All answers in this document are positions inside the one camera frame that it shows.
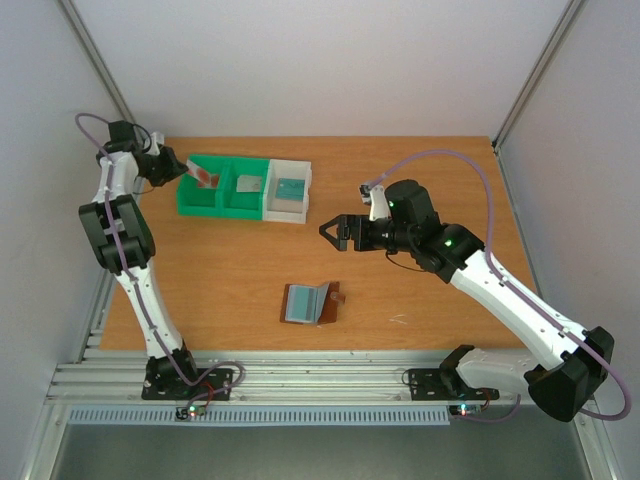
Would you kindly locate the white plastic bin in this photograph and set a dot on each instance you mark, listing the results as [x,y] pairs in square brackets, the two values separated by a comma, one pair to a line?
[286,211]

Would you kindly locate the white card red circles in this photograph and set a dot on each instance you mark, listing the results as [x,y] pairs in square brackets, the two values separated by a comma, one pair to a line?
[203,177]

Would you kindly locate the green two-compartment bin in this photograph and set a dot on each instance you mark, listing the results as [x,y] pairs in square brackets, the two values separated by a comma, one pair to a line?
[223,202]

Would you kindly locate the grey slotted cable duct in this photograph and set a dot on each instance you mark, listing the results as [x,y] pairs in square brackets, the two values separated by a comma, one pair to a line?
[261,416]

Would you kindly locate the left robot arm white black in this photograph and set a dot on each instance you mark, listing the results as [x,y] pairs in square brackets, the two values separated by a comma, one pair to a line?
[123,245]

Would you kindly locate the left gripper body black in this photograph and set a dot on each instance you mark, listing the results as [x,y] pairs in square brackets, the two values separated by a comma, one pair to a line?
[158,169]

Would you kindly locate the controller board with leds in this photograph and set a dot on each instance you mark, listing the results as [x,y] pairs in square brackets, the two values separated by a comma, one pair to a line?
[190,413]
[466,409]

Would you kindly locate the left controller board with LEDs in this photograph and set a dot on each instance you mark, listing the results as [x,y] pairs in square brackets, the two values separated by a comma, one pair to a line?
[190,413]

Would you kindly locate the aluminium corner post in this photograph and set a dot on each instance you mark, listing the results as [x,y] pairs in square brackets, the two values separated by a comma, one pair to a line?
[90,49]
[562,28]

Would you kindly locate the right aluminium corner post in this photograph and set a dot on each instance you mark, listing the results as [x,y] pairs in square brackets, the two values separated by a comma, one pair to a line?
[562,28]

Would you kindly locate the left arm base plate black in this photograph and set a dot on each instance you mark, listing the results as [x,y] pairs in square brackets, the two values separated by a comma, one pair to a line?
[217,381]

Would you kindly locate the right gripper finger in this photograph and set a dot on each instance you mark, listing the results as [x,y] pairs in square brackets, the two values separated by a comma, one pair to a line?
[339,223]
[338,239]

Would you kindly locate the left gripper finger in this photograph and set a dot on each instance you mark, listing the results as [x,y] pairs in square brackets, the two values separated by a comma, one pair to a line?
[173,174]
[176,166]

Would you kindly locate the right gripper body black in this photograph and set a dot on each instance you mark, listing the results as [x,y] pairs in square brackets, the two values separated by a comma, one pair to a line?
[350,232]

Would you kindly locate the left aluminium corner post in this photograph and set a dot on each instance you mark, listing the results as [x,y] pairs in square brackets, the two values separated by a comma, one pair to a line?
[90,49]

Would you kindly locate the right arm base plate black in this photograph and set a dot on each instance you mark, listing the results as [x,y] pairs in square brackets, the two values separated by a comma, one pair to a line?
[427,384]

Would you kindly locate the brown leather card holder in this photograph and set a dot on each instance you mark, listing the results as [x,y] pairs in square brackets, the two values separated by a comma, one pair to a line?
[330,297]

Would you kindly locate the grey card in bin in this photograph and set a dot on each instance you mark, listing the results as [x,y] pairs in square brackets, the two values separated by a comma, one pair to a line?
[249,184]

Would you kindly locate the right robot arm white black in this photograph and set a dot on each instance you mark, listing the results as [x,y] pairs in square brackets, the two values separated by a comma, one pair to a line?
[565,363]

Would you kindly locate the teal card in bin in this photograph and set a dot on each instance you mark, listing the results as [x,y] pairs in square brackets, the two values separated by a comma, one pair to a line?
[290,189]

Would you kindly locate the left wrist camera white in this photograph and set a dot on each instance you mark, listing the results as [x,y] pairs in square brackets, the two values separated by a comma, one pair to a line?
[155,143]

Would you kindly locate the right controller board with LEDs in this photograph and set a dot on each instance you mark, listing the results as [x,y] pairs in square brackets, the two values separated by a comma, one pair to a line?
[466,409]

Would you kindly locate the aluminium rail frame front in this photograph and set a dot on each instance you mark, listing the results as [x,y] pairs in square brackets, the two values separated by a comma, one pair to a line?
[322,377]

